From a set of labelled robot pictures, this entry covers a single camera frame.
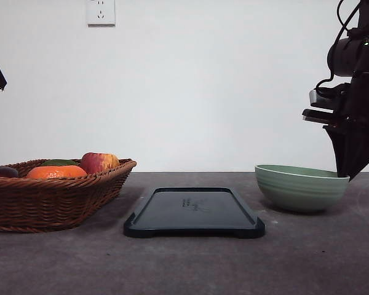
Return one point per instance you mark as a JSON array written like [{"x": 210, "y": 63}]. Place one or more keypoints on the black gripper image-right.
[{"x": 350, "y": 129}]

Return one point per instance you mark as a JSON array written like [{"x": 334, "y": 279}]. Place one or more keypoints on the green ceramic bowl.
[{"x": 300, "y": 188}]

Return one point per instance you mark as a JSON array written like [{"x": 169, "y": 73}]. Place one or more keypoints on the brown wicker basket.
[{"x": 36, "y": 205}]

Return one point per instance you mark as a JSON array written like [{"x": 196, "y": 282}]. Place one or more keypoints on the dark purple fruit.
[{"x": 8, "y": 172}]

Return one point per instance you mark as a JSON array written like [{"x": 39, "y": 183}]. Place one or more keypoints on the green fruit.
[{"x": 60, "y": 162}]

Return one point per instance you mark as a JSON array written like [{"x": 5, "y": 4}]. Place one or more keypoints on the orange tangerine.
[{"x": 57, "y": 171}]

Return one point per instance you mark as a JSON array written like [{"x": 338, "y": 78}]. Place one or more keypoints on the red yellow apple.
[{"x": 94, "y": 162}]

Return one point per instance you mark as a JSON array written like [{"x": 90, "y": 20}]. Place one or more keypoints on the dark rectangular tray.
[{"x": 193, "y": 211}]

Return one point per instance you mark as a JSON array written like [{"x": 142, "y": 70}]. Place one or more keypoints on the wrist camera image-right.
[{"x": 336, "y": 98}]

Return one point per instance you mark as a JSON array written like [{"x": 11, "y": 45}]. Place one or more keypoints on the black cable image-right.
[{"x": 344, "y": 27}]

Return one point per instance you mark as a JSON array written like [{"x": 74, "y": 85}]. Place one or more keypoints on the white wall socket left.
[{"x": 100, "y": 14}]

